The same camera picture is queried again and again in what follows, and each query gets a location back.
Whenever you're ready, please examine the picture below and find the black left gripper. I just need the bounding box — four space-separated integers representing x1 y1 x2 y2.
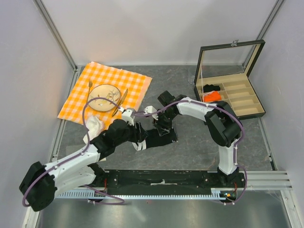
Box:
114 120 149 146

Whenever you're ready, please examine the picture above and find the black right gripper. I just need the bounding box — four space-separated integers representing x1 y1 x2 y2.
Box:
152 110 177 136

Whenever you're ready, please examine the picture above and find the black white trimmed underwear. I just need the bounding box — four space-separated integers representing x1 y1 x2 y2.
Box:
132 128 177 151

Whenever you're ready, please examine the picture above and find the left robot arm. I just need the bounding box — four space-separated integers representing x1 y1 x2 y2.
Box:
19 119 148 211

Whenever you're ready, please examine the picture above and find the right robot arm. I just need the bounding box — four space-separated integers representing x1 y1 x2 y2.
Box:
153 91 243 187

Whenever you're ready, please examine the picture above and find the black rolled underwear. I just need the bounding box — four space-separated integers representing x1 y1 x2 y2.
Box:
202 84 221 93

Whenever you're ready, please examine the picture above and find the orange rolled underwear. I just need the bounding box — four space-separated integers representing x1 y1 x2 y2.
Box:
202 91 221 103

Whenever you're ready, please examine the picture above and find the gold black knife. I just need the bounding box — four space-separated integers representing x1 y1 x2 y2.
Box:
112 89 129 117

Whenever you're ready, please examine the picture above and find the white crumpled cloth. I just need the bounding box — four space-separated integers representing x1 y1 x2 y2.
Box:
85 115 105 140

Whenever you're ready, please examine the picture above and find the orange checkered cloth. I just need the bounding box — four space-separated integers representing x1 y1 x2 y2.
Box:
57 62 152 124

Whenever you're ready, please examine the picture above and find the beige bird pattern plate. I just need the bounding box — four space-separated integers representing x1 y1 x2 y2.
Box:
88 84 121 112

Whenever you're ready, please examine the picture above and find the gold fork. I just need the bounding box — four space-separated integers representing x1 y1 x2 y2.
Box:
85 79 93 104

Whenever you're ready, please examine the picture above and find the black divided storage box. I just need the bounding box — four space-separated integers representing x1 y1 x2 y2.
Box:
194 39 266 120

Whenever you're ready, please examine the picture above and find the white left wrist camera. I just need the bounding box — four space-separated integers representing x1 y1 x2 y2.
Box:
122 108 135 126

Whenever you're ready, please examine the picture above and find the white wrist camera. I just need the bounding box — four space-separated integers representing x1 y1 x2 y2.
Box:
122 108 135 126
144 105 159 120

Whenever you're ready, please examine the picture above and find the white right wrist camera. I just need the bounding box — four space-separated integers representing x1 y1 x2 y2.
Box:
144 105 159 120

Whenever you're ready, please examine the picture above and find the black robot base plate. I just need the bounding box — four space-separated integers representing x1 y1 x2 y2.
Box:
89 169 246 195

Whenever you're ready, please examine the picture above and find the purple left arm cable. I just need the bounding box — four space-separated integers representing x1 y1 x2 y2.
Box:
21 97 126 208

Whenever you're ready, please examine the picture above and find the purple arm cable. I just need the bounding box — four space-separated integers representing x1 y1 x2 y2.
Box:
133 100 248 206
21 97 126 208

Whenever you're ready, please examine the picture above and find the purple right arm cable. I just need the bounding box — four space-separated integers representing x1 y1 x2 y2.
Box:
133 100 248 206

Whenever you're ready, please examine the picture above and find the light blue cable duct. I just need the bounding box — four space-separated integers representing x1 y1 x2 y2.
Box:
56 188 236 200

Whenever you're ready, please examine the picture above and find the aluminium left frame post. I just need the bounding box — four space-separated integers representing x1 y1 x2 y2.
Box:
32 0 79 72

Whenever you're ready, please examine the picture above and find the aluminium frame post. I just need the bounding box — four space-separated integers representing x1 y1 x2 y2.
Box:
32 0 79 72
241 0 286 69

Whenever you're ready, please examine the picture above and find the aluminium right frame post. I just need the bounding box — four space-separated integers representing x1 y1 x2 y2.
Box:
241 0 286 69

